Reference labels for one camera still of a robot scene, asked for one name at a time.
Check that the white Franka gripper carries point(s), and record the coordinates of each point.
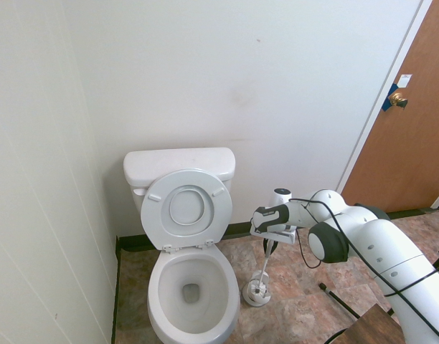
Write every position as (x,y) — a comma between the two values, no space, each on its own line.
(277,236)

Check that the white toilet brush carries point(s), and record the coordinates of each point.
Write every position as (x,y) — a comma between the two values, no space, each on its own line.
(261,268)

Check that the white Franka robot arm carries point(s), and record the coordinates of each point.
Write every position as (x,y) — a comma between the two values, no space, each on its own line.
(384,251)

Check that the white toilet brush holder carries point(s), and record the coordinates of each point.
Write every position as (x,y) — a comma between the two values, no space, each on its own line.
(255,301)

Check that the white toilet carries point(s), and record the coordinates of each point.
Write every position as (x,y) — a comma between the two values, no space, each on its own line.
(234,297)

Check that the white toilet bowl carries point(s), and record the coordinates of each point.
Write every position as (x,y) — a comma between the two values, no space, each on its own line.
(191,294)

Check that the white raised toilet lid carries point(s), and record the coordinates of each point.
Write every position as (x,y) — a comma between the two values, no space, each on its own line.
(186,204)

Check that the white toilet tank lid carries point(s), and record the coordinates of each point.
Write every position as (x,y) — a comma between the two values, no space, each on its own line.
(176,161)

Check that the brown wooden table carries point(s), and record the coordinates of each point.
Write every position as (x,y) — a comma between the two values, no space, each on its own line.
(373,326)

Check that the white flush lever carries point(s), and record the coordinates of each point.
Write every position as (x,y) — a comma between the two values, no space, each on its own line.
(138,191)

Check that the brown wooden door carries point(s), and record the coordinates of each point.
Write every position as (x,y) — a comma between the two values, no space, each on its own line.
(413,143)

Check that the blue tape strip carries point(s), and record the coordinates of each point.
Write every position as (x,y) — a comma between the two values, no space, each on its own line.
(387,104)

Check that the brass door knob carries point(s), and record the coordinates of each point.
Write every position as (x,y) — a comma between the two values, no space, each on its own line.
(397,99)

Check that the white paper label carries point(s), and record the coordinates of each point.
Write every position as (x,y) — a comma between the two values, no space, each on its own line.
(404,80)

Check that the black camera tripod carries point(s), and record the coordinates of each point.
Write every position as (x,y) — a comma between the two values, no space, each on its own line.
(339,301)

